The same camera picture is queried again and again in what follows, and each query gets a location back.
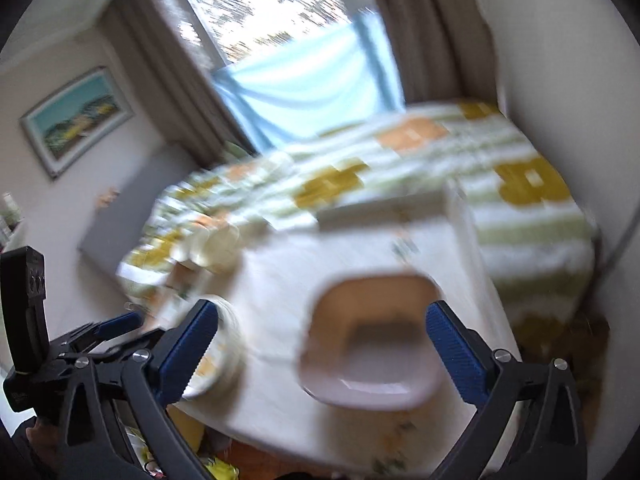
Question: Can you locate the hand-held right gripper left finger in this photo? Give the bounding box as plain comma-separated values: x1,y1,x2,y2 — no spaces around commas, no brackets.
57,300,220,480

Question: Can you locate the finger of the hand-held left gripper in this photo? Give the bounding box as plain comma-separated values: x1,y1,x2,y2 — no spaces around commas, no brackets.
62,311,143,348
50,330,168,363

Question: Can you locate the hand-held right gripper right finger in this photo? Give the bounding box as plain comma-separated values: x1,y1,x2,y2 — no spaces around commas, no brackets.
425,301,588,480

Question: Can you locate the cartoon print plate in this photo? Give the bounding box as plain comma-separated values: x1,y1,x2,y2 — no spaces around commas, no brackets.
181,305,236,400

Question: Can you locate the plain white plate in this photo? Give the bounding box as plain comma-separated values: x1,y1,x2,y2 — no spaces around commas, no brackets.
190,295,246,402

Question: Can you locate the pink square bowl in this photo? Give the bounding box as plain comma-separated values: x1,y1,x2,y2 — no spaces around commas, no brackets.
297,272,446,411

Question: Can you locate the cream round bowl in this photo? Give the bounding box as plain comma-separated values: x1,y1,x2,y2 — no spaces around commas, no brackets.
186,232,242,274

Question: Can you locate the white round bowl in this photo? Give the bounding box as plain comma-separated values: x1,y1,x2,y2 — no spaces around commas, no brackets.
192,222,239,248

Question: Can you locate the person's left hand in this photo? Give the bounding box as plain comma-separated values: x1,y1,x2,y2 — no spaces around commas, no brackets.
26,417,63,466

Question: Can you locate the floral tablecloth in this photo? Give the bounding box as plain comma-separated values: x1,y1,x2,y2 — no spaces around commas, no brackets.
150,205,523,480

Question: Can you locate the grey padded headboard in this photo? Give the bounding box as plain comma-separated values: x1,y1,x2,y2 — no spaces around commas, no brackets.
77,147,201,281

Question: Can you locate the yellow packet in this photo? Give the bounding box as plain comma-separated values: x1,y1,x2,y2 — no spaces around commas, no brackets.
125,410,243,480

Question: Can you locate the floral striped blanket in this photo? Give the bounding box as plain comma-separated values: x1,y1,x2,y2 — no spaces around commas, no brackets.
117,100,601,341

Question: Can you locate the framed landscape picture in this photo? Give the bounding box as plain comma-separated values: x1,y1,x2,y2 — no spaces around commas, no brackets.
20,66,135,180

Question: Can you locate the green striped pillow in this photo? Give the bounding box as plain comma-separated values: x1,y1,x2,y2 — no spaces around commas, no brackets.
224,140,253,162

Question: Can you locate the brown curtain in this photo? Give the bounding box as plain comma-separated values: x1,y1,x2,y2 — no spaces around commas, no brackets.
360,0,506,111
100,0,261,161

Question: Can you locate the light blue cloth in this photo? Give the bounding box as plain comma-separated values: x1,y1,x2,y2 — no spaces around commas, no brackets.
212,12,406,155

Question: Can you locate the window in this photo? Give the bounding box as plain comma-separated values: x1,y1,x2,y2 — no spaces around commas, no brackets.
170,0,373,68

